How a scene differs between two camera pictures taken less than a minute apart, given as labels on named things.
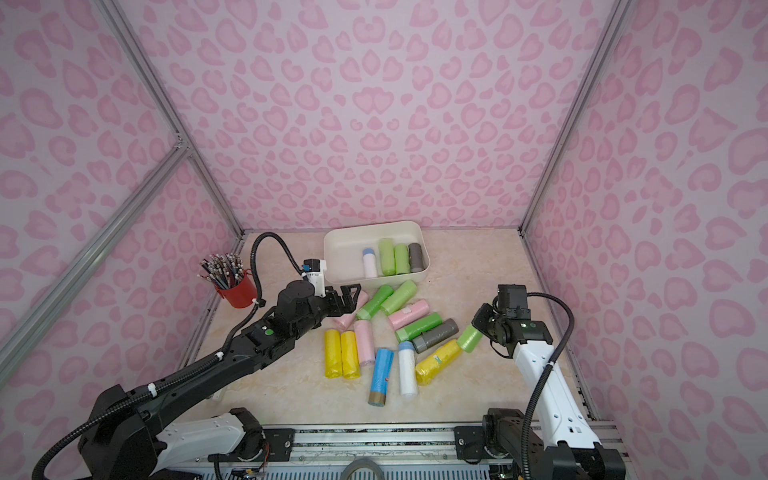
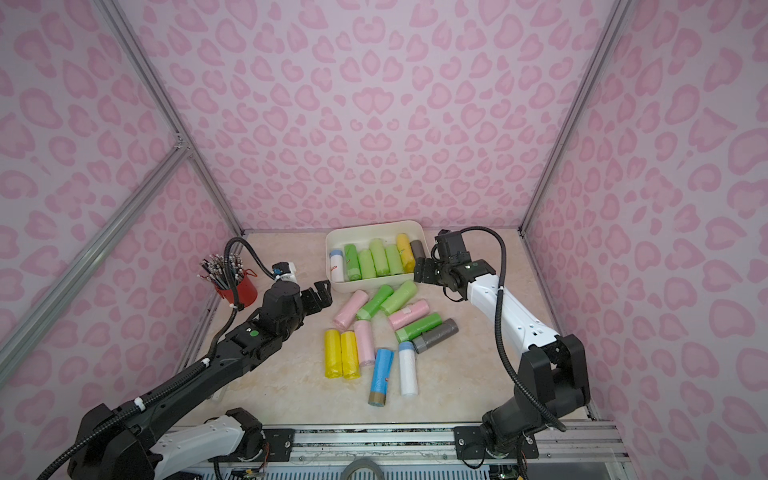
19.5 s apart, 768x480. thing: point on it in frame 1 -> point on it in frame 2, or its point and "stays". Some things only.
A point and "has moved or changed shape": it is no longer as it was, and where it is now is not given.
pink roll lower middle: (365, 341) stays
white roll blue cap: (369, 263) -> (337, 265)
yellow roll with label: (437, 363) -> (406, 252)
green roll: (468, 338) -> (367, 264)
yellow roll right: (350, 355) stays
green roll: (366, 312) stays
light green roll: (387, 256) has moved or changed shape
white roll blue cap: (407, 369) stays
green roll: (401, 259) has moved or changed shape
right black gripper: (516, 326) -> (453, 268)
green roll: (417, 328) stays
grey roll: (416, 257) stays
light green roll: (401, 297) stays
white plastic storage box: (371, 254) stays
